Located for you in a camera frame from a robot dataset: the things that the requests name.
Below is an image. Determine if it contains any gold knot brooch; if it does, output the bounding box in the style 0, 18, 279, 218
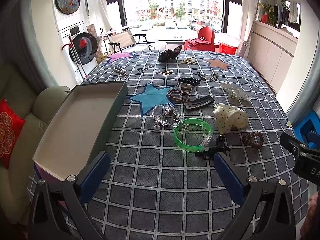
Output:
161, 70, 173, 75

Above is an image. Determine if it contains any clear plastic claw clip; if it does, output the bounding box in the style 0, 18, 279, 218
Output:
219, 81, 251, 101

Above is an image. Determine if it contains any brown spiral hair tie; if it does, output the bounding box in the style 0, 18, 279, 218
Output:
241, 131, 265, 149

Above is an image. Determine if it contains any black comb hair clip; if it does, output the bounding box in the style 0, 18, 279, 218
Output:
183, 95, 214, 110

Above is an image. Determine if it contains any dark metal hair pin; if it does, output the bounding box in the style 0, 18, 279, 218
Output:
196, 72, 206, 81

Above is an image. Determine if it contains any folding lounge chair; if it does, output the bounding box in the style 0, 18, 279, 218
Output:
105, 26, 149, 53

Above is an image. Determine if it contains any grey checked star blanket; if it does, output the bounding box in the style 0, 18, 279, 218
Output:
26, 48, 309, 240

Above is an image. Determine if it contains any blue plastic stool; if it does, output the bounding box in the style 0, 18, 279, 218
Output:
293, 110, 320, 150

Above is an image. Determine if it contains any red handled mop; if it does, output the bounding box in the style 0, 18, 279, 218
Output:
61, 35, 87, 83

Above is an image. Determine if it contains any brown braided hair band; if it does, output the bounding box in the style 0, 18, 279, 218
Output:
168, 87, 193, 103

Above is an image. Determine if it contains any beige wall cabinet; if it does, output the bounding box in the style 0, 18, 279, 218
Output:
248, 21, 298, 93

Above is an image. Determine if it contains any red embroidered cushion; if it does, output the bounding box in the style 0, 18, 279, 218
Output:
0, 99, 25, 169

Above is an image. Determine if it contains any red plastic stool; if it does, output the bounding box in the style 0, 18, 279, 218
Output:
218, 36, 240, 55

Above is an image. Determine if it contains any green plastic bangle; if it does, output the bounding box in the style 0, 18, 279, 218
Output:
174, 118, 213, 153

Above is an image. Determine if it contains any yellow flower plant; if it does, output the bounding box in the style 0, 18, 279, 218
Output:
258, 2, 277, 25

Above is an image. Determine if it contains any white washing machine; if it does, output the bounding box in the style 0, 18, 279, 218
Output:
58, 22, 98, 76

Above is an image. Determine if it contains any red plastic chair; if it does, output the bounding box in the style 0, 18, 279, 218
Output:
183, 26, 215, 51

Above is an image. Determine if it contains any cream polka dot scrunchie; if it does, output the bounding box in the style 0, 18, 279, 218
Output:
213, 103, 248, 134

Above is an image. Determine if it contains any gold fan earring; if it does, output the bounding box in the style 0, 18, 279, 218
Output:
209, 73, 219, 82

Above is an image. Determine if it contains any green leather armchair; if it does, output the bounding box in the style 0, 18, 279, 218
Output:
1, 62, 71, 224

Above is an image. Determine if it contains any leopard print scrunchie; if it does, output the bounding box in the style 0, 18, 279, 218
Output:
157, 44, 182, 63

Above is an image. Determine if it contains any clear crystal bead bracelet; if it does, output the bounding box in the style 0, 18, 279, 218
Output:
151, 103, 184, 132

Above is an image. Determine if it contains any black claw hair clip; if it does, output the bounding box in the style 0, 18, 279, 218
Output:
195, 135, 231, 160

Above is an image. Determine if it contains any green box lid tray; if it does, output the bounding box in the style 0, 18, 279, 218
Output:
33, 81, 128, 182

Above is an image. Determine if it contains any white stacked dryer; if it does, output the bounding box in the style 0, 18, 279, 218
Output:
53, 0, 85, 32

